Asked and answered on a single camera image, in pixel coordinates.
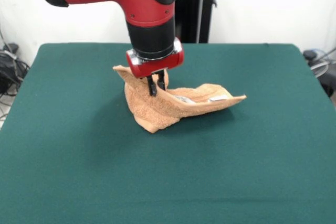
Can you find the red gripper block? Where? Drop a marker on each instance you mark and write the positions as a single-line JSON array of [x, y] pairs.
[[157, 68]]

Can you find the tan terry towel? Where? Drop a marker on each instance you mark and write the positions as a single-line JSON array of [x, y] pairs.
[[157, 113]]

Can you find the dark green table cloth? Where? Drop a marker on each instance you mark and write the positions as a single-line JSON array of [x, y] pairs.
[[78, 155]]

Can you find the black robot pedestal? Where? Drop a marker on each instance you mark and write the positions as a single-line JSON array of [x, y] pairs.
[[187, 11]]

